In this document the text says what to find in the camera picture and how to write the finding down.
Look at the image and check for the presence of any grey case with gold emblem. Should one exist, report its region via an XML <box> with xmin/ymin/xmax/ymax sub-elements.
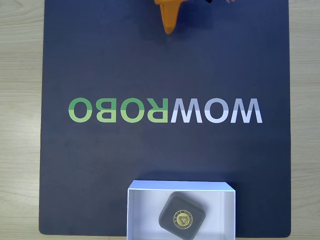
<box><xmin>157</xmin><ymin>191</ymin><xmax>207</xmax><ymax>240</ymax></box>

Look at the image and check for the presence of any white open box bin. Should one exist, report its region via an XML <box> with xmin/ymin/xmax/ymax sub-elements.
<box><xmin>126</xmin><ymin>179</ymin><xmax>236</xmax><ymax>240</ymax></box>

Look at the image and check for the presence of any dark mat with WOWROBO print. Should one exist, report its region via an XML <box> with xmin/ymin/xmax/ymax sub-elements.
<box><xmin>38</xmin><ymin>0</ymin><xmax>292</xmax><ymax>237</ymax></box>

